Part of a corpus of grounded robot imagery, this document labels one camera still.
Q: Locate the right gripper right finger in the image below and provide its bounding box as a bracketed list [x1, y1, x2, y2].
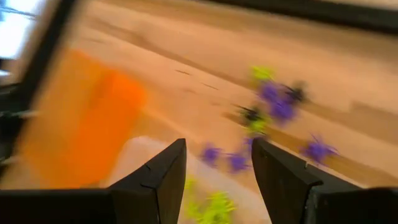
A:
[252, 138, 398, 224]

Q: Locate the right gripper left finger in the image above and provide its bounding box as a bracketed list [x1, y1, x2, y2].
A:
[0, 138, 188, 224]

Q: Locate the green plastic spider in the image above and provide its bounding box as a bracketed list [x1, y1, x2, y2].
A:
[247, 119, 271, 135]
[208, 191, 237, 218]
[186, 202, 212, 224]
[250, 65, 274, 82]
[183, 177, 200, 200]

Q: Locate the clear plastic bin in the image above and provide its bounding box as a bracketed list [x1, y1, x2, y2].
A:
[105, 135, 366, 224]

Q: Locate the orange plastic bin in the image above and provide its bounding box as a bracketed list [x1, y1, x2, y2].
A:
[18, 49, 147, 189]

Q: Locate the black plastic spider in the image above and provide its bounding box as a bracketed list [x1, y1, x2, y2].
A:
[284, 81, 308, 103]
[238, 105, 264, 122]

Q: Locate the black aluminium table frame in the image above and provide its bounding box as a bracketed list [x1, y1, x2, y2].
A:
[0, 0, 398, 162]

